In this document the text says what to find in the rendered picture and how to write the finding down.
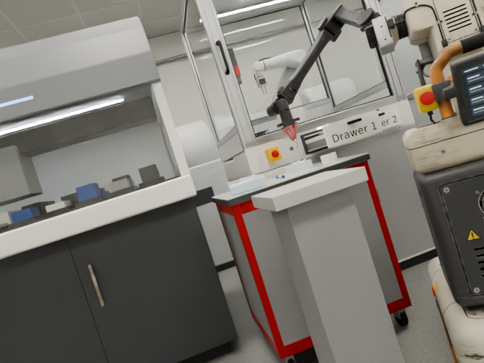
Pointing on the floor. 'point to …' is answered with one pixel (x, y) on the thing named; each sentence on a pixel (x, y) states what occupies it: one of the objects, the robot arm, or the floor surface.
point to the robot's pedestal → (333, 267)
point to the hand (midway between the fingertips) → (294, 138)
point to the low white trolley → (254, 290)
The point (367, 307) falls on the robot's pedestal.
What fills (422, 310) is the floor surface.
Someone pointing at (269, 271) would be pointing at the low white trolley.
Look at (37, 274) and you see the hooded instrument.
